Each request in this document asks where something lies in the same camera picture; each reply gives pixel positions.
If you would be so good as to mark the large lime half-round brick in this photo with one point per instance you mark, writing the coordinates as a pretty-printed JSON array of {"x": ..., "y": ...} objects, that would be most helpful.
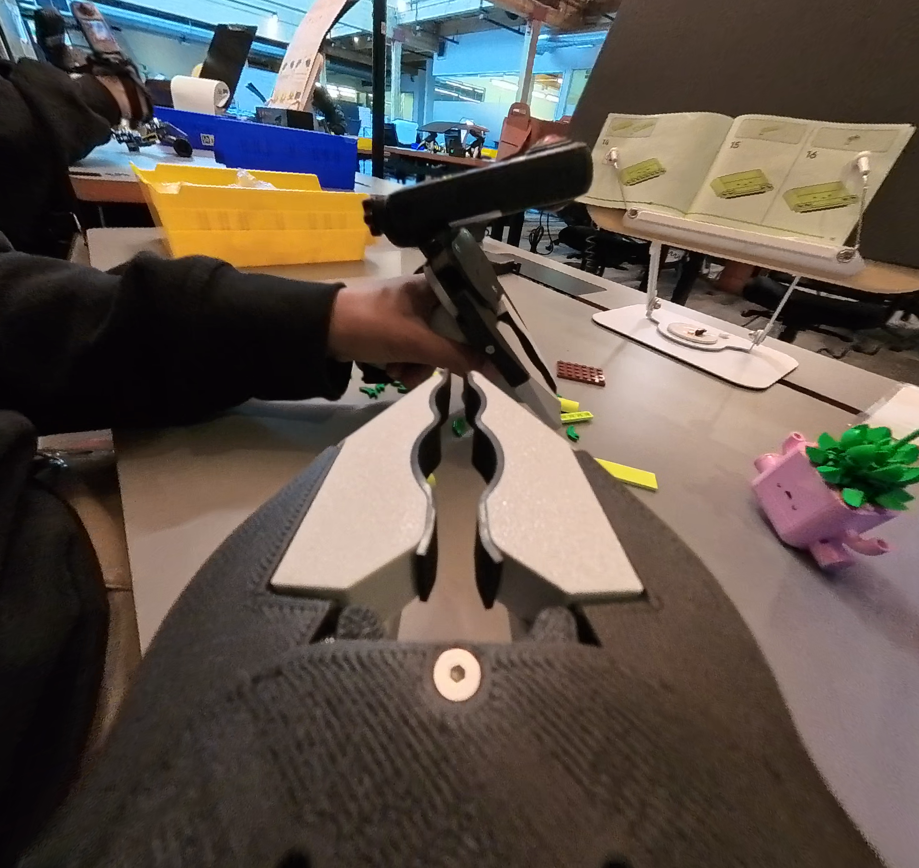
[{"x": 567, "y": 405}]

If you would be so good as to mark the pink toy figure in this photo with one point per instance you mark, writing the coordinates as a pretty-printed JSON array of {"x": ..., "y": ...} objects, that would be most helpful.
[{"x": 804, "y": 494}]

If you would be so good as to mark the long lime flat tile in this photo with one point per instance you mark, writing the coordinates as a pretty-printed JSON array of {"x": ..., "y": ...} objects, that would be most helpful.
[{"x": 626, "y": 473}]

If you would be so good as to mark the white stand base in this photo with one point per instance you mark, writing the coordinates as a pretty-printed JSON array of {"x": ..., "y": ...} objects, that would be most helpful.
[{"x": 718, "y": 358}]

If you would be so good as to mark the yellow plastic bin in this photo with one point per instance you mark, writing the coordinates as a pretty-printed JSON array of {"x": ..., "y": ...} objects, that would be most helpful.
[{"x": 251, "y": 222}]

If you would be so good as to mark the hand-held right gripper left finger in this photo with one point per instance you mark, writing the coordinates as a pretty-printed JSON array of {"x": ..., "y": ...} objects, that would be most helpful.
[{"x": 344, "y": 523}]

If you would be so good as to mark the brick instruction booklet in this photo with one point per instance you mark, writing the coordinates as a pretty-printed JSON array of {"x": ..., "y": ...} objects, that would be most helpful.
[{"x": 754, "y": 164}]

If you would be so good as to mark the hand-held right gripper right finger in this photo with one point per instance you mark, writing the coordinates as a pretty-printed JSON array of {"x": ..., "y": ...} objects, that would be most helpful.
[{"x": 567, "y": 523}]

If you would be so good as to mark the person's left forearm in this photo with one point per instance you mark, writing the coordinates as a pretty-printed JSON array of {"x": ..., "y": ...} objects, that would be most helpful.
[{"x": 179, "y": 336}]

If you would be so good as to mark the printed standing banner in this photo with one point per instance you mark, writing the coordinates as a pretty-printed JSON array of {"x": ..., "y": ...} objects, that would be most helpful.
[{"x": 309, "y": 56}]

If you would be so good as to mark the white paper roll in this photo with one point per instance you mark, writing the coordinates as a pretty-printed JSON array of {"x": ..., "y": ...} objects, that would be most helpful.
[{"x": 194, "y": 92}]

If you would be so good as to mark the large brown studded plate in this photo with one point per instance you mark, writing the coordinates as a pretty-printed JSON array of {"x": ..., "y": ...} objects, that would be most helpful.
[{"x": 581, "y": 372}]

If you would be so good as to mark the clear plastic bag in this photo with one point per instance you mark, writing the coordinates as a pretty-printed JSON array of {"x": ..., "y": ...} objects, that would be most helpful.
[{"x": 248, "y": 178}]

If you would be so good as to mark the small camera on mount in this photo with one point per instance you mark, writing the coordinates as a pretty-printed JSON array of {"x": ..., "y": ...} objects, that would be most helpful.
[{"x": 90, "y": 28}]

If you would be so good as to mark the scatter of green leaf pieces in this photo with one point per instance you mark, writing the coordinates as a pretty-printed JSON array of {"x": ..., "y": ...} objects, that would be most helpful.
[{"x": 373, "y": 388}]

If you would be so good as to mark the blue plastic bin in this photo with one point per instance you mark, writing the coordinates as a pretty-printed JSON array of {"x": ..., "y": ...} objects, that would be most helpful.
[{"x": 287, "y": 150}]

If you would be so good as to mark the person's left hand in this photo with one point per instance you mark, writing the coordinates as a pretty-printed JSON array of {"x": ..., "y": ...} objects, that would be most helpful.
[{"x": 388, "y": 322}]

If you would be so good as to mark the toy brick vehicle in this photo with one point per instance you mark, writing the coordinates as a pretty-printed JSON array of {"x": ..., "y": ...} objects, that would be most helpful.
[{"x": 143, "y": 134}]

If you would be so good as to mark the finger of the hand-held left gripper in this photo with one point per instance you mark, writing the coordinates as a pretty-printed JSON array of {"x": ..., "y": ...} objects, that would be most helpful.
[
  {"x": 544, "y": 407},
  {"x": 531, "y": 351}
]

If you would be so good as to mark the another person's forearm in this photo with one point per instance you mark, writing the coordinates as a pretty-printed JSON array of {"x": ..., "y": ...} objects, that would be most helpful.
[{"x": 43, "y": 114}]

